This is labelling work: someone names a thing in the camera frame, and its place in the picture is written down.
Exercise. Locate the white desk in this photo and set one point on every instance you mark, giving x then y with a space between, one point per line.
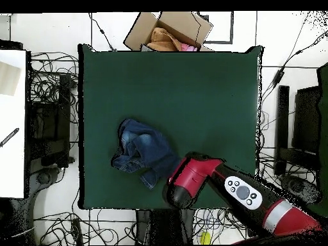
12 166

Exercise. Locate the black upright bar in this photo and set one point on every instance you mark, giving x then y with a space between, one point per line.
282 123

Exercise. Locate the black metal stand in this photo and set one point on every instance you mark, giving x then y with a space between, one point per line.
64 102

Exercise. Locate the grey cloth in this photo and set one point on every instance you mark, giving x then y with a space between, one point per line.
146 48

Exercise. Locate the grey chair base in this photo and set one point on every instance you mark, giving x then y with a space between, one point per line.
43 177

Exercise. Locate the pink cloth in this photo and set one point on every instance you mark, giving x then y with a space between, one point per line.
188 48

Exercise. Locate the black flat panel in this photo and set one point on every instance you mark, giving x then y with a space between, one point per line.
306 120

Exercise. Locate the blue denim jeans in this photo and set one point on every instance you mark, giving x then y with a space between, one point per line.
143 151

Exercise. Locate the slim black power strip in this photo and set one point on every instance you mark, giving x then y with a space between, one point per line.
77 230

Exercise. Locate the dark green table cloth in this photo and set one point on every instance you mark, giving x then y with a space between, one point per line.
205 102

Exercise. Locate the beige box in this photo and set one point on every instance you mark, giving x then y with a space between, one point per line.
9 79

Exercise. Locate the brown cardboard box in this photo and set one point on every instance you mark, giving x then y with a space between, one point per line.
138 33

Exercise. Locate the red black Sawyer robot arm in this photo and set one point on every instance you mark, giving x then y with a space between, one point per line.
194 174

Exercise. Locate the yellow ball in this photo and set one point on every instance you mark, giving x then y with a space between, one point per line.
205 238

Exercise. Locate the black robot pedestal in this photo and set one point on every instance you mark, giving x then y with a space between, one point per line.
164 228

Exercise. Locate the black ribbed strip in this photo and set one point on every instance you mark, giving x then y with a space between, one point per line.
10 136

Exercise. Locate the orange towel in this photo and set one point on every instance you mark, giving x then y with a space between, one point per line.
161 41

